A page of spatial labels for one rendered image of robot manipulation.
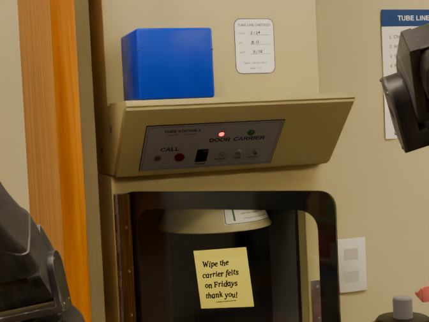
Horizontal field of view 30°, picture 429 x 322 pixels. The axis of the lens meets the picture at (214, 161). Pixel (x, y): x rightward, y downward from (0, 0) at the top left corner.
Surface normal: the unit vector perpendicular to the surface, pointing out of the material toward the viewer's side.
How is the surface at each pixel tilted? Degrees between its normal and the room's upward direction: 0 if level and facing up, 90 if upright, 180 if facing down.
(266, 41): 90
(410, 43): 59
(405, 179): 90
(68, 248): 90
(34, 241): 83
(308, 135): 135
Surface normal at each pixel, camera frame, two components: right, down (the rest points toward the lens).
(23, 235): 0.92, -0.31
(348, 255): 0.31, 0.04
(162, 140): 0.25, 0.73
